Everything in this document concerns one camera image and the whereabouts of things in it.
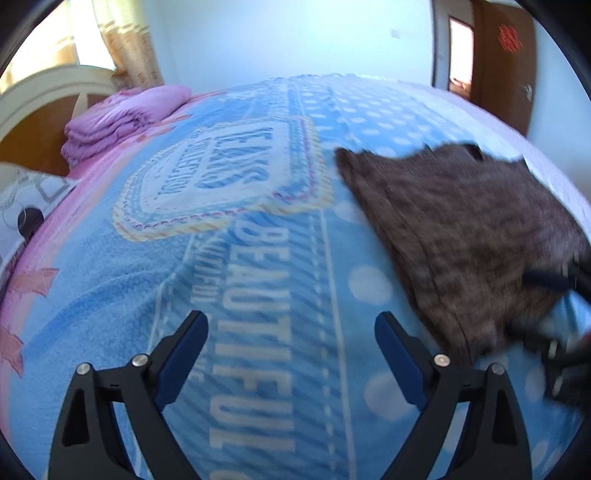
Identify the cream wooden headboard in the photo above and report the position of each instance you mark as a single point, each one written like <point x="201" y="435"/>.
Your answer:
<point x="41" y="87"/>

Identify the folded pink quilt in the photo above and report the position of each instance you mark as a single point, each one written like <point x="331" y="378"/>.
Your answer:
<point x="115" y="124"/>

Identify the blue printed blanket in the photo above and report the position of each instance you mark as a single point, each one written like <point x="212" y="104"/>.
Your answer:
<point x="277" y="300"/>

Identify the bright window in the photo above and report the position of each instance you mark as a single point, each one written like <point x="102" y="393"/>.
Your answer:
<point x="51" y="50"/>

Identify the brown knitted garment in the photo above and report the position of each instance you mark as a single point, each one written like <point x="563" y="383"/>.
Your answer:
<point x="461" y="221"/>

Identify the brown wooden door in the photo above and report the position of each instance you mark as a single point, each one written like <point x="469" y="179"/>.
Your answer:
<point x="498" y="83"/>

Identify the beige patterned curtain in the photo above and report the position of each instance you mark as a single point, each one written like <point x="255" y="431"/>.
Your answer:
<point x="134" y="50"/>

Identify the red door decoration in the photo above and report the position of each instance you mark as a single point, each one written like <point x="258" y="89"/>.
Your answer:
<point x="509" y="38"/>

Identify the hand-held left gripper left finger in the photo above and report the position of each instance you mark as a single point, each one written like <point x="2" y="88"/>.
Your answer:
<point x="182" y="360"/>

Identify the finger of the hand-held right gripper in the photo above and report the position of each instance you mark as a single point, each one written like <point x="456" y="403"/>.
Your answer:
<point x="549" y="279"/>
<point x="535" y="333"/>

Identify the white patterned pillow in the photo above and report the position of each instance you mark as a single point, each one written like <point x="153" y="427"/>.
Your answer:
<point x="27" y="194"/>

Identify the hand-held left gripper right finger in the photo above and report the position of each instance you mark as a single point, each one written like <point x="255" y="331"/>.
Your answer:
<point x="401" y="360"/>

